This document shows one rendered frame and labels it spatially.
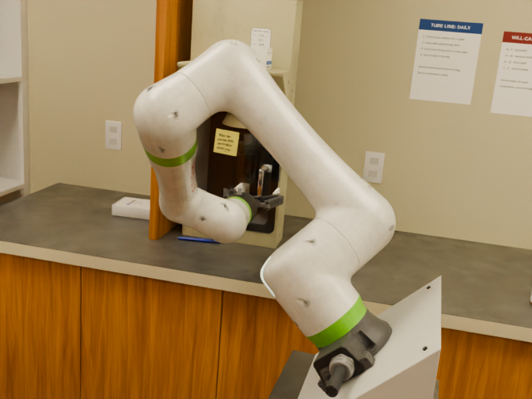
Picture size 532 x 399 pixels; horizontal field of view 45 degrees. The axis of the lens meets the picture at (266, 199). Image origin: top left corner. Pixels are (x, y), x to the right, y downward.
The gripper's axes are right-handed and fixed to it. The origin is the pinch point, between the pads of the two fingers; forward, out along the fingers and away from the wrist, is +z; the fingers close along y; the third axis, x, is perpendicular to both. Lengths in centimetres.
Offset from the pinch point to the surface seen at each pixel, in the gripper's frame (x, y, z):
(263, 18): -51, 4, 7
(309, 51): -42, -3, 50
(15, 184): 22, 112, 42
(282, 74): -35.9, -5.3, -3.8
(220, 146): -11.4, 14.7, 6.3
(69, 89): -19, 92, 51
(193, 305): 31.7, 12.5, -19.4
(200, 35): -45, 23, 7
